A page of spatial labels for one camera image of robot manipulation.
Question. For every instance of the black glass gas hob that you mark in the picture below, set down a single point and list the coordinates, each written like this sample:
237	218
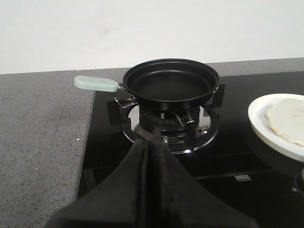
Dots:
236	166

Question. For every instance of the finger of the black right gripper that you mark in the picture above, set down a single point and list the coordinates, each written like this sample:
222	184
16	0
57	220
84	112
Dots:
177	200

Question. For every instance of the left black pan support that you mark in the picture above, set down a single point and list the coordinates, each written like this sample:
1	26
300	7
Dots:
125	114

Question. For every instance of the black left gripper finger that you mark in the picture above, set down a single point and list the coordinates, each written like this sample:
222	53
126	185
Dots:
118	202

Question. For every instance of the white round plate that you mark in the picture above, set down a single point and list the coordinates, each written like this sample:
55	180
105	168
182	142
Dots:
257	115

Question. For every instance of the left black burner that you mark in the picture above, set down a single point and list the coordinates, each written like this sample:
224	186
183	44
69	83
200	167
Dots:
177	120

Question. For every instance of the fried egg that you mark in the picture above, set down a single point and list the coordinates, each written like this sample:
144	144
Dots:
286	119

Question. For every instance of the black frying pan green handle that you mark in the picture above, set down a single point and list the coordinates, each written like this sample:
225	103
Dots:
162	84

